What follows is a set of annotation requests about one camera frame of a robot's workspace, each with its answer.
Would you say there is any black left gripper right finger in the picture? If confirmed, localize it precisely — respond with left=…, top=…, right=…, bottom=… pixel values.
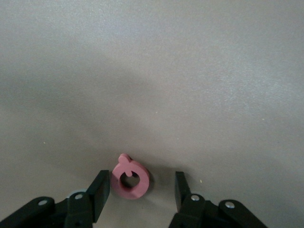
left=168, top=171, right=269, bottom=228

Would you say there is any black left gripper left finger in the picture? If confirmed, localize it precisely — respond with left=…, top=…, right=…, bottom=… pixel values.
left=0, top=170, right=111, bottom=228

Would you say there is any pinkish red letter Q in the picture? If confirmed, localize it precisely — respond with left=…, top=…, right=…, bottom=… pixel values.
left=110, top=153, right=150, bottom=200

